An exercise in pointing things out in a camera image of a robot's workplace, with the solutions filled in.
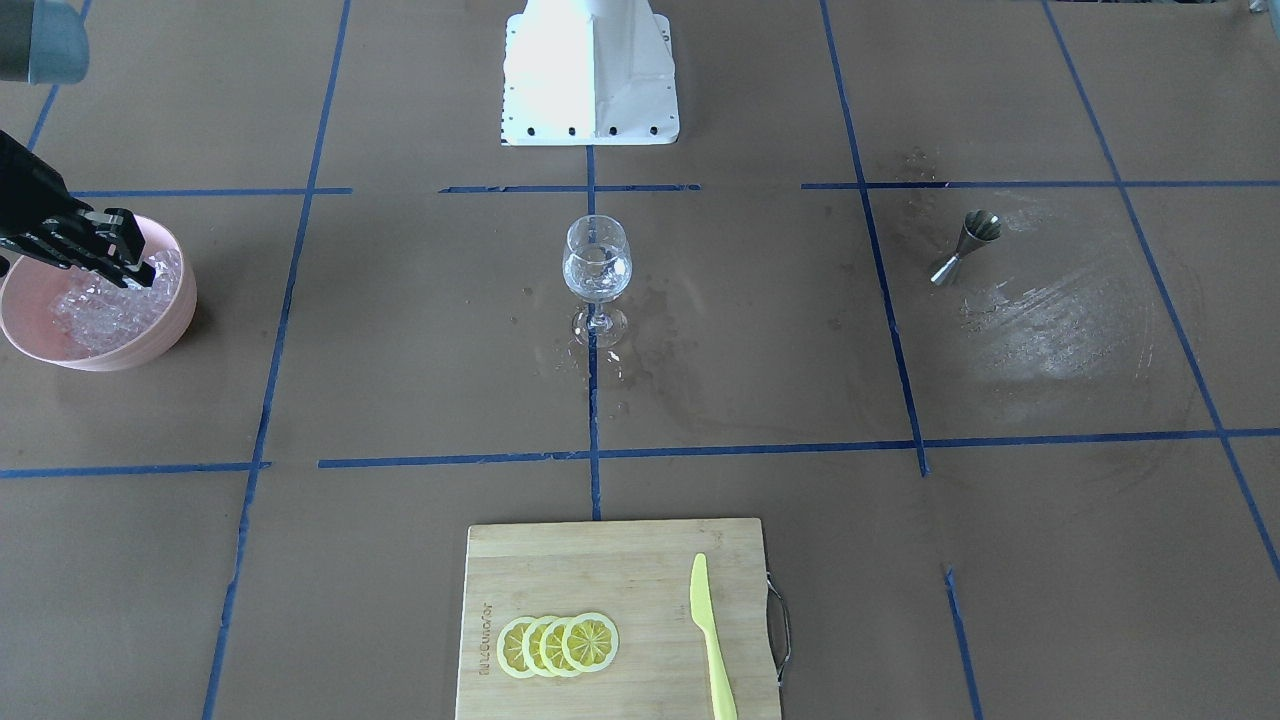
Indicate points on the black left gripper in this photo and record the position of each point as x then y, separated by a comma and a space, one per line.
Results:
75, 240

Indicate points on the clear ice cubes pile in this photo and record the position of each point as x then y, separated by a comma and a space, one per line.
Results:
96, 317

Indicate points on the steel double jigger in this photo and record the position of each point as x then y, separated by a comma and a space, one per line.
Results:
980, 229

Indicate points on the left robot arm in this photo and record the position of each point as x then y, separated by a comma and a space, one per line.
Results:
45, 43

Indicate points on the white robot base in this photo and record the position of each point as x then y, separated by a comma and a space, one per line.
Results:
589, 73

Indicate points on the pink ice bowl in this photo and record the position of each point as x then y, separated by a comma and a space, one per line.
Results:
30, 285

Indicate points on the clear wine glass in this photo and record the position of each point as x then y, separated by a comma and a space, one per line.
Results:
597, 267

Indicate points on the lemon slice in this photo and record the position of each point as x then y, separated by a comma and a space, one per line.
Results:
511, 655
532, 647
551, 648
590, 642

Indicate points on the bamboo cutting board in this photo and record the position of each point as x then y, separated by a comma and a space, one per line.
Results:
638, 574

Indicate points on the yellow plastic knife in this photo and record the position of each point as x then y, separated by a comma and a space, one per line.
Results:
722, 702

